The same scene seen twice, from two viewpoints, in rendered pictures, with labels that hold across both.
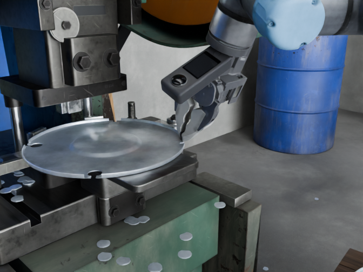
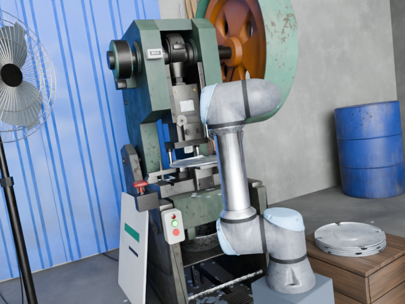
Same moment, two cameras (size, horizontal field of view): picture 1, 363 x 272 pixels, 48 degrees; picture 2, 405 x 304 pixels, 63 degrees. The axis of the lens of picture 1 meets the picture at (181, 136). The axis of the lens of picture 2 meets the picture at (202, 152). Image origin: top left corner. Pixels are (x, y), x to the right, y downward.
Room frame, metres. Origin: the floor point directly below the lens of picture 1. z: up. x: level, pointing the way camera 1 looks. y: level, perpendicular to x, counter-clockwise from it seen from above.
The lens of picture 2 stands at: (-0.82, -0.50, 1.01)
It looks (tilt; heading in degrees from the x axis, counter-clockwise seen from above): 6 degrees down; 22
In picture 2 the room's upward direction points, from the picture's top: 8 degrees counter-clockwise
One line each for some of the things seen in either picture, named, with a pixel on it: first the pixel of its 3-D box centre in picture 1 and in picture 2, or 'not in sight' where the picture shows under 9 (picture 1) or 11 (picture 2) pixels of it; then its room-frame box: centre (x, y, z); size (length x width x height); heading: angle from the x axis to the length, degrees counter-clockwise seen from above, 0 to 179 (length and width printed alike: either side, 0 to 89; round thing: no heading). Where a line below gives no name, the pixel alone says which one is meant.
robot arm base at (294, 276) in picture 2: not in sight; (288, 266); (0.18, -0.33, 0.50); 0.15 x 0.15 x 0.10
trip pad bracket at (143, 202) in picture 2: not in sight; (149, 212); (0.40, 0.28, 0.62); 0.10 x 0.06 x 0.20; 135
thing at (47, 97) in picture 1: (65, 89); (186, 145); (0.79, 0.23, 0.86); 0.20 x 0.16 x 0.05; 135
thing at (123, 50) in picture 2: not in sight; (126, 63); (0.62, 0.42, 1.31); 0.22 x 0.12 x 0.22; 45
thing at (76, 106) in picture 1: (70, 101); (188, 149); (0.78, 0.22, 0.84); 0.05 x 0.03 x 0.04; 135
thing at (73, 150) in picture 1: (106, 143); (197, 160); (0.70, 0.14, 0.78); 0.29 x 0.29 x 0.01
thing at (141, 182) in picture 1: (124, 183); (204, 174); (0.66, 0.10, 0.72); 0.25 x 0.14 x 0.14; 45
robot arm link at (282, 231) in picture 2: not in sight; (282, 231); (0.18, -0.33, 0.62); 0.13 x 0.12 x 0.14; 101
